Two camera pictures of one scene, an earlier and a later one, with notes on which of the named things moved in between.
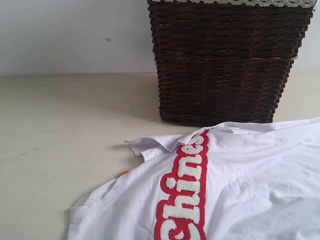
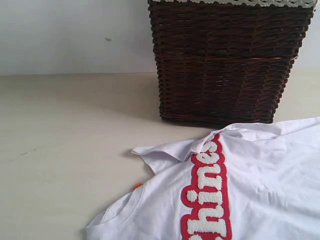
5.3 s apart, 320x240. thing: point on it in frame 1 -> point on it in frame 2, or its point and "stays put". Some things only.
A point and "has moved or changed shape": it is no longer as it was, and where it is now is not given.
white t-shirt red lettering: (252, 180) has moved or changed shape
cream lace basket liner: (277, 3) stays put
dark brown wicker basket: (225, 64) stays put
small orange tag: (124, 171) -> (136, 185)
